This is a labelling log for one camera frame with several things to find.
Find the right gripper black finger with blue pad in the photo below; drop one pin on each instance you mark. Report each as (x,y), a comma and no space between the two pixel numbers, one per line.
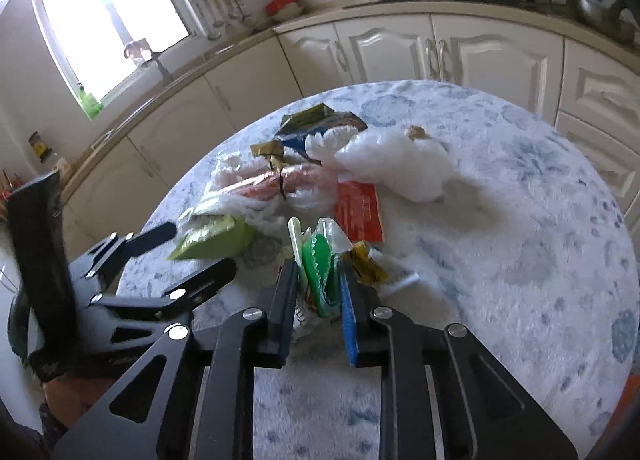
(191,394)
(441,390)

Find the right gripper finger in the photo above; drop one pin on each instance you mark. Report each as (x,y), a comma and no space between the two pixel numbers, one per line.
(111,255)
(193,291)

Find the small green snack packet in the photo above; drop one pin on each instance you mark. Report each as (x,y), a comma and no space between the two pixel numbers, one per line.
(323,291)

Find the white rice cracker snack bag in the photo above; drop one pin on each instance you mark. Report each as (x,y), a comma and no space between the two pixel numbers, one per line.
(371,266)

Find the cream kitchen cabinets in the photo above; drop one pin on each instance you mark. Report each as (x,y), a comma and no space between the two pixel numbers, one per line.
(575,79)

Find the light green snack bag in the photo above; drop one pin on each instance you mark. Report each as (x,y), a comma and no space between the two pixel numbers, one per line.
(211,237)

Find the red white plastic bag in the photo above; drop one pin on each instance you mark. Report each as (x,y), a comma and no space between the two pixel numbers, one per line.
(266,200)

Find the green dish soap bottle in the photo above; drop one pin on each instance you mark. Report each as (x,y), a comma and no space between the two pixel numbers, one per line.
(88,102)

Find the gold crumpled wrapper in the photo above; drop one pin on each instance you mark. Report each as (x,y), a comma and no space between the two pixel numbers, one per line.
(272,151)

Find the red snack wrapper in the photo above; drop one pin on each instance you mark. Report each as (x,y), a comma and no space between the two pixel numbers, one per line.
(356,212)

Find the sink faucet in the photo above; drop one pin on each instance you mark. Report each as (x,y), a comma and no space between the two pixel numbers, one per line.
(140,52)

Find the dark green blue snack bag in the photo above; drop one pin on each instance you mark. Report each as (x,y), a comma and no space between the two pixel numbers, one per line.
(296,128)

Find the window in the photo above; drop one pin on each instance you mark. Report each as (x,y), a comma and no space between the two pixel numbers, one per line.
(87,38)

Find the white crumpled plastic bag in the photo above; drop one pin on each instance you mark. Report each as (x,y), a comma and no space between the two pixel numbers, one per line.
(417,170)

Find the hanging utensil rack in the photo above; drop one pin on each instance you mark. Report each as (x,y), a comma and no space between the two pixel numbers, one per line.
(220,18)

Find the brown walnut shell scrap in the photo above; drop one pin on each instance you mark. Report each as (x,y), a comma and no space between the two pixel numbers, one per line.
(415,132)

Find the red white bowl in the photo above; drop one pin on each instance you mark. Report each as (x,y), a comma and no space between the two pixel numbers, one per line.
(284,10)

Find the steel kettle pot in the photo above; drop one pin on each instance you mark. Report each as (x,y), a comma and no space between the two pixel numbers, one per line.
(605,20)

